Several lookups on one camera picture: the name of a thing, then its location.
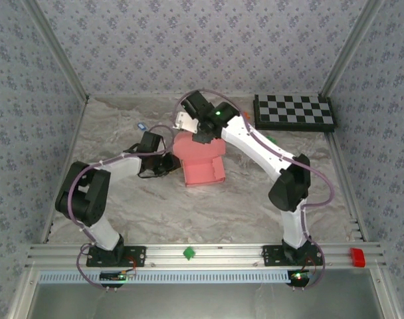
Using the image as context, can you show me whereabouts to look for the pink paper box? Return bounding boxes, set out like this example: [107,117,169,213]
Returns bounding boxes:
[173,132,227,187]

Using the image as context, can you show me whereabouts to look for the black grey checkerboard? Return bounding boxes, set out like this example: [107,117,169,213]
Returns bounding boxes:
[254,94,338,133]

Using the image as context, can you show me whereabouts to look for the grey metal shelf sheet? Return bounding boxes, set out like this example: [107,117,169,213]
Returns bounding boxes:
[29,282,385,319]

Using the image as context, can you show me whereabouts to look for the red block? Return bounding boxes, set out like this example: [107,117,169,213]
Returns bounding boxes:
[350,247,367,268]

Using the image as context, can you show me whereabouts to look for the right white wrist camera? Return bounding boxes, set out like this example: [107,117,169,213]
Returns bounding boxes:
[173,111,200,134]

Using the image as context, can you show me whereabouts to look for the aluminium table end rail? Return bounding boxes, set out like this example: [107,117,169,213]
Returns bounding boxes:
[88,92,322,99]

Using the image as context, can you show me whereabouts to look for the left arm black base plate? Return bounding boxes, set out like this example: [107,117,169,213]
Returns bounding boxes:
[86,245,146,268]

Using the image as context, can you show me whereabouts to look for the wide aluminium mounting rail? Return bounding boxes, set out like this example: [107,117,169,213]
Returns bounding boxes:
[25,242,387,269]

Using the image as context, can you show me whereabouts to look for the slotted blue cable duct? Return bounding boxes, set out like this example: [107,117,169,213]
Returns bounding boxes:
[38,269,294,285]

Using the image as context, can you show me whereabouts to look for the aluminium upright frame post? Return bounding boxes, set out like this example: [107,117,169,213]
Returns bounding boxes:
[22,0,90,102]
[320,0,387,98]

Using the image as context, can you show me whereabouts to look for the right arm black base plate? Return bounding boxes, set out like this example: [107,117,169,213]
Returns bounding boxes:
[262,245,324,268]

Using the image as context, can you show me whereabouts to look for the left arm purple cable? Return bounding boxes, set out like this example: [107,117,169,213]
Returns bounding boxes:
[70,125,175,290]

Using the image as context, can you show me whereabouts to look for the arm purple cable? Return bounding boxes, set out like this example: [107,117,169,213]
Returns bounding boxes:
[173,89,335,290]
[70,125,175,290]

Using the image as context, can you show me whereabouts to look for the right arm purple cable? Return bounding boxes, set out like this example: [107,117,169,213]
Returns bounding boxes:
[173,89,335,290]

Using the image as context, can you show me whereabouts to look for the aluminium frame leg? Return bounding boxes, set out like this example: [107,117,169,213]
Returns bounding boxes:
[7,267,40,319]
[369,267,402,319]

